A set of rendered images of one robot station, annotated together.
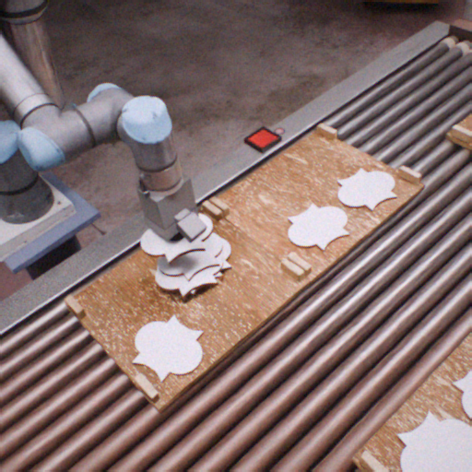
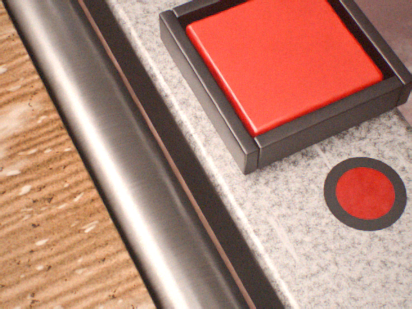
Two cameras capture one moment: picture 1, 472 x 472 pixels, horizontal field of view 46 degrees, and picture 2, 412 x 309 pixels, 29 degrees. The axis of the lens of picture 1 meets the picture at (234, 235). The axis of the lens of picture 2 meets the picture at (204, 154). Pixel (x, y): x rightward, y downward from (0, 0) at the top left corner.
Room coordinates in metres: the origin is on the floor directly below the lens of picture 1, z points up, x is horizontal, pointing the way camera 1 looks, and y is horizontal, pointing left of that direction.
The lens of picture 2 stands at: (1.23, -0.32, 1.19)
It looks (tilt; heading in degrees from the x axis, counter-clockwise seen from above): 60 degrees down; 98
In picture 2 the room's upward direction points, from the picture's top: straight up
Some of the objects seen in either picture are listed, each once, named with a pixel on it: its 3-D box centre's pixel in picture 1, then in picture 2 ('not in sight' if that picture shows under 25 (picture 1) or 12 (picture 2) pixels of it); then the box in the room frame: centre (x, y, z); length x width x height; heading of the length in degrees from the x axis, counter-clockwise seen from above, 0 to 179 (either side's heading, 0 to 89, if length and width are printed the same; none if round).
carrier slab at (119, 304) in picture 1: (185, 294); not in sight; (0.73, 0.12, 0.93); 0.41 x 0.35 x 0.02; 126
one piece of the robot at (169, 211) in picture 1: (174, 206); not in sight; (0.76, 0.10, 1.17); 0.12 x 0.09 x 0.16; 40
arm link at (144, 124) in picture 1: (148, 133); not in sight; (0.78, 0.12, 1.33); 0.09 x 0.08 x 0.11; 34
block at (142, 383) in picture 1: (147, 388); not in sight; (0.51, 0.20, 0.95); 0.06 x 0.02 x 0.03; 36
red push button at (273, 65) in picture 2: (263, 140); (282, 60); (1.24, -0.12, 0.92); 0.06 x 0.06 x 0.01; 35
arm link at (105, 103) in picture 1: (111, 115); not in sight; (0.85, 0.19, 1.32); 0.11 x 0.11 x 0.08; 34
